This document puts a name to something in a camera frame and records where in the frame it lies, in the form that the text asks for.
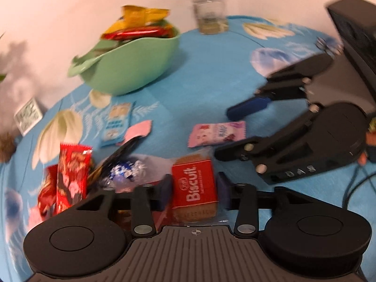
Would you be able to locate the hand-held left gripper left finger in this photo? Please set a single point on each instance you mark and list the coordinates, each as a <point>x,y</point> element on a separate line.
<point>164,194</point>

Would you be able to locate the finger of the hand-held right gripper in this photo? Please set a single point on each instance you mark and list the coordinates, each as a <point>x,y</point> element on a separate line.
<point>249,107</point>
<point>243,149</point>

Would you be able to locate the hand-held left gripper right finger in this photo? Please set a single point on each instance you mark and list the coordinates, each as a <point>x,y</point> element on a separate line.
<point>223,191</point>

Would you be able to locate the red biscuit packet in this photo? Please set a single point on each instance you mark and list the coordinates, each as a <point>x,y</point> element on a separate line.
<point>194,188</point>

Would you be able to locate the red patterned snack packet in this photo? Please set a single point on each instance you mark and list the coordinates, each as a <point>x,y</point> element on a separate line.
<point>72,176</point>

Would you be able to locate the green plastic bowl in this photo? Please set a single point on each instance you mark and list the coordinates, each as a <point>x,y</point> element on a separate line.
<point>132,64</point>

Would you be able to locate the long red stick packet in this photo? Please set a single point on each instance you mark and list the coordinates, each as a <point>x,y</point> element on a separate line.
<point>132,32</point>

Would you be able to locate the yellow chip bag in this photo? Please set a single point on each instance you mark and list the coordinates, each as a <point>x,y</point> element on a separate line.
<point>138,16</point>

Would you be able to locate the pink printed snack packet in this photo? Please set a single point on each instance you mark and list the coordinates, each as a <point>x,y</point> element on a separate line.
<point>214,133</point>

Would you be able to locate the orange green object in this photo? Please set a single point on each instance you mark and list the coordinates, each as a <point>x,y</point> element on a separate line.
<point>370,136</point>

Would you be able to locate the blue silver foil candy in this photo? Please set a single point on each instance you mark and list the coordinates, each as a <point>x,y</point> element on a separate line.
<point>126,171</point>

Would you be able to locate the black snack packet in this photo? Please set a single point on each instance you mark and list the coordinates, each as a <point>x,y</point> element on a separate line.
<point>117,155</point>

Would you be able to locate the plain pink packet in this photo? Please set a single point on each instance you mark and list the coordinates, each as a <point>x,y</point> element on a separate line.
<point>138,130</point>

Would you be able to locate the light blue snack packet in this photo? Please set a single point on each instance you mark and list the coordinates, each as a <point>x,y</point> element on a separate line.
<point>116,126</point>

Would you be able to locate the small plant in clear pot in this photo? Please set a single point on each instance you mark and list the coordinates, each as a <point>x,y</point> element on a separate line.
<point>210,11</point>

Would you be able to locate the small red snack packet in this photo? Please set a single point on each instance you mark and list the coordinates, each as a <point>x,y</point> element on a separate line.
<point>47,194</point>

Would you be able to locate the white digital clock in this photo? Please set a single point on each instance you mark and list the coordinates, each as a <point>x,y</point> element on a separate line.
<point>28,116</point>

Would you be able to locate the leafy plant in glass vase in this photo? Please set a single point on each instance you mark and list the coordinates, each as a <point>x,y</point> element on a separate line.
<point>6,148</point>

